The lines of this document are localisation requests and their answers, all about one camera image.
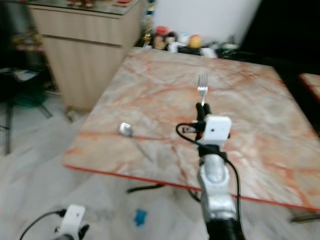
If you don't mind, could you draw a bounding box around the dark metal chair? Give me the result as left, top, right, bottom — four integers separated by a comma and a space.
0, 66, 54, 156

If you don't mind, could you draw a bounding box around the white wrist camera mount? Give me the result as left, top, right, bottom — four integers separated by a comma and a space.
202, 115, 233, 146
57, 204, 87, 237

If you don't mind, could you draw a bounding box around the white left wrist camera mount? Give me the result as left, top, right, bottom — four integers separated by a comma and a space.
57, 204, 87, 237

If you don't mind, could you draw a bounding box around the silver fork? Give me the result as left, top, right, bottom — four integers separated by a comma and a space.
197, 73, 210, 106

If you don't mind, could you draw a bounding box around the dark haired doll figurine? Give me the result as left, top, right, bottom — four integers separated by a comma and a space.
166, 31, 179, 51

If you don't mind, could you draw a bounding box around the green basin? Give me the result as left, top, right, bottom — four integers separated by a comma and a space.
14, 89, 47, 108

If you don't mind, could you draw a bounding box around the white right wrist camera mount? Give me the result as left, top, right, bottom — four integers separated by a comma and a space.
202, 115, 233, 146

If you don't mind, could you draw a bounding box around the red capped figurine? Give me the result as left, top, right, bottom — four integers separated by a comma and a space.
154, 26, 169, 38

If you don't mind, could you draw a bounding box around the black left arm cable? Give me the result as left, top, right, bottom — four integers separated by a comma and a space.
20, 209, 66, 240

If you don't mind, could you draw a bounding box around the small blue floor object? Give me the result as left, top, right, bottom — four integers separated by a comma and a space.
133, 209, 148, 227

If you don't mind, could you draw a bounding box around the silver spoon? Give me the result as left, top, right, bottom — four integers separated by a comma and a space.
119, 122, 155, 162

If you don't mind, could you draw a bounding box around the light wooden cabinet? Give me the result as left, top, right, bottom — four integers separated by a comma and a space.
28, 0, 146, 113

